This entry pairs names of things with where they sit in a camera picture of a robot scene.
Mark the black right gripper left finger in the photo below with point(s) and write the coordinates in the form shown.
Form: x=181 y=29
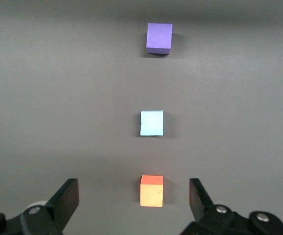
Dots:
x=63 y=203

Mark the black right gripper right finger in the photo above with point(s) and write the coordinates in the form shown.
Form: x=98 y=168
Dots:
x=202 y=210

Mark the light blue foam block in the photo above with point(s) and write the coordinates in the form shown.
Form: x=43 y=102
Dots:
x=152 y=122

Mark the orange foam block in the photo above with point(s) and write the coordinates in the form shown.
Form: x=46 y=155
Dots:
x=151 y=193

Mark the purple foam block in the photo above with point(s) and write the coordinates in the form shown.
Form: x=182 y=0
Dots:
x=158 y=36

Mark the dark grey table mat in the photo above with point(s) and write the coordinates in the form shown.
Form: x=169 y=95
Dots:
x=58 y=98

